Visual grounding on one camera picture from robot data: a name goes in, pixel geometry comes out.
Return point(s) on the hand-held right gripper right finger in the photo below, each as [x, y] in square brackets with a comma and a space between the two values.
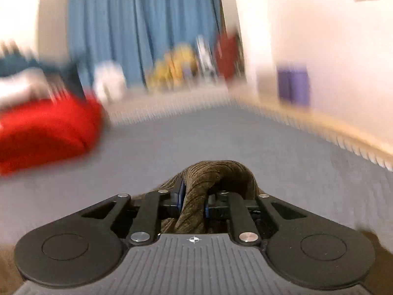
[219, 210]

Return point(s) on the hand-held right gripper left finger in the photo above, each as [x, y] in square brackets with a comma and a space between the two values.
[181, 195]

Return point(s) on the blue shark plush toy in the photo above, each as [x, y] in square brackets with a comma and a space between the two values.
[61, 70]

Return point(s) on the wooden bed frame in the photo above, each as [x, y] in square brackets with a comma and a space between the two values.
[331, 126]

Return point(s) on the blue curtain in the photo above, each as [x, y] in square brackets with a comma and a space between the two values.
[138, 24]

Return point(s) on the red quilt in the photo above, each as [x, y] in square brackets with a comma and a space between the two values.
[46, 129]

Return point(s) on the white pillow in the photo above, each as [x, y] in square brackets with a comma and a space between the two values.
[18, 86]

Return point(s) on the white plush toy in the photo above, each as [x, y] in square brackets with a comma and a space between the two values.
[109, 81]

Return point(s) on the yellow plush toy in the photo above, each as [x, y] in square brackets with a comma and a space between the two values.
[172, 67]

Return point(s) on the white window sill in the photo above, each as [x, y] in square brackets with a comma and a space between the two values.
[172, 96]

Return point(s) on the red cushion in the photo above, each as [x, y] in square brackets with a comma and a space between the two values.
[228, 55]

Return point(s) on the white blue bag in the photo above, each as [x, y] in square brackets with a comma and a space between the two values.
[205, 57]

